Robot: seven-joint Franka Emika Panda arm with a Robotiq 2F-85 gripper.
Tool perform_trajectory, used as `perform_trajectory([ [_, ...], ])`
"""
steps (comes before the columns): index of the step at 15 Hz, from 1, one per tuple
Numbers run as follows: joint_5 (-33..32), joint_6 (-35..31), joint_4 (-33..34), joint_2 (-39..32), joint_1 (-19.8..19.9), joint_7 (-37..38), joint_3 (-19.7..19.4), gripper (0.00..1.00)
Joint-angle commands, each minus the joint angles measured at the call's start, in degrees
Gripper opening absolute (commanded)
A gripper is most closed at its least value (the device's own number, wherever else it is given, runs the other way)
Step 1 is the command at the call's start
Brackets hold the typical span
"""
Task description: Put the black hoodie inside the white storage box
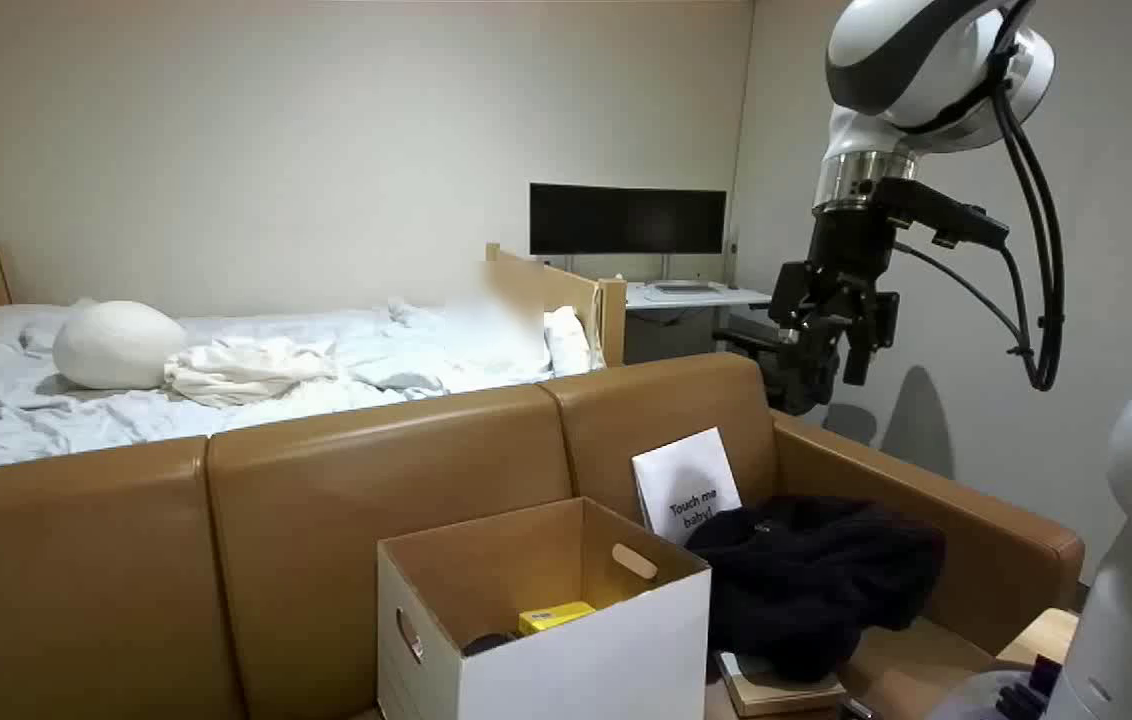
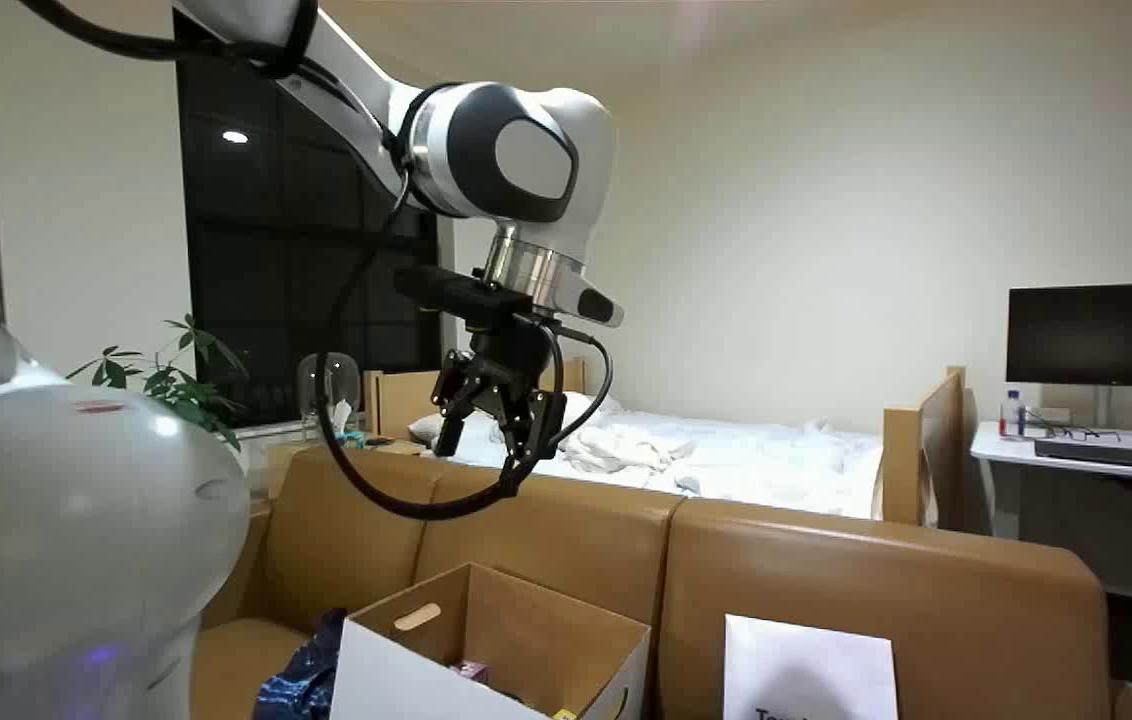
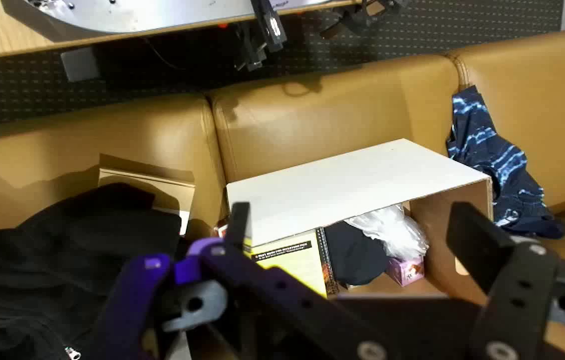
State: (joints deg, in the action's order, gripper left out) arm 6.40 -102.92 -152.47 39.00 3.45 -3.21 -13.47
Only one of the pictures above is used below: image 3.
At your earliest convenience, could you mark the tan leather sofa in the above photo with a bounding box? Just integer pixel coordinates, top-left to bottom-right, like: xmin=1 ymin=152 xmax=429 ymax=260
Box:
xmin=0 ymin=26 xmax=565 ymax=360

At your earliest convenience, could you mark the yellow box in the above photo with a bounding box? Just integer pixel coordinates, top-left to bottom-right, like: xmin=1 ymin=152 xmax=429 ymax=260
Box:
xmin=243 ymin=228 xmax=337 ymax=299

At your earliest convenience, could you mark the blue patterned garment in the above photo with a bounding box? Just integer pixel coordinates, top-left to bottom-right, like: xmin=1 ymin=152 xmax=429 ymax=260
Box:
xmin=445 ymin=83 xmax=565 ymax=240

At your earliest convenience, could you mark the black hoodie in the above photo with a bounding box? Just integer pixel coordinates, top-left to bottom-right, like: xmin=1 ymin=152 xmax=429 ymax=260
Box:
xmin=0 ymin=181 xmax=185 ymax=360

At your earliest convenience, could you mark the white cardboard storage box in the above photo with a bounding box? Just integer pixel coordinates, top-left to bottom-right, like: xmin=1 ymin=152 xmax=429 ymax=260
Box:
xmin=225 ymin=135 xmax=495 ymax=303

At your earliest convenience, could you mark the white plastic bag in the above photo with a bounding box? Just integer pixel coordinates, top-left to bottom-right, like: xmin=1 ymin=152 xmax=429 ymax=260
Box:
xmin=343 ymin=202 xmax=431 ymax=262

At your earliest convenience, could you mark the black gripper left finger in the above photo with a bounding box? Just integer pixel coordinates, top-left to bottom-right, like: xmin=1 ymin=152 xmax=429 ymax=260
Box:
xmin=89 ymin=199 xmax=397 ymax=360

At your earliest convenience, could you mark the dark cloth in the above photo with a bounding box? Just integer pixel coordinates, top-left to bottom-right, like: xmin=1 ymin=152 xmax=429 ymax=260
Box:
xmin=323 ymin=218 xmax=393 ymax=287

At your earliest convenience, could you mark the pink small packet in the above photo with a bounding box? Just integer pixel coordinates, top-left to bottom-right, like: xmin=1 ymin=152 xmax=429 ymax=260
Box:
xmin=387 ymin=255 xmax=427 ymax=287

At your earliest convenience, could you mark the black perforated panel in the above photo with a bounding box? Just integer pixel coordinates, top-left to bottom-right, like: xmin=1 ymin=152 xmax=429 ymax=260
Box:
xmin=0 ymin=0 xmax=565 ymax=132

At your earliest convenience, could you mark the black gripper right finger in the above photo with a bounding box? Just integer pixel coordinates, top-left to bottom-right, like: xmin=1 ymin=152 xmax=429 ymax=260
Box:
xmin=445 ymin=199 xmax=565 ymax=360

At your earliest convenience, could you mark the black clamp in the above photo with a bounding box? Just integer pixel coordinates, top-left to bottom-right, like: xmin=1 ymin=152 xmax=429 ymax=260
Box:
xmin=231 ymin=0 xmax=291 ymax=73

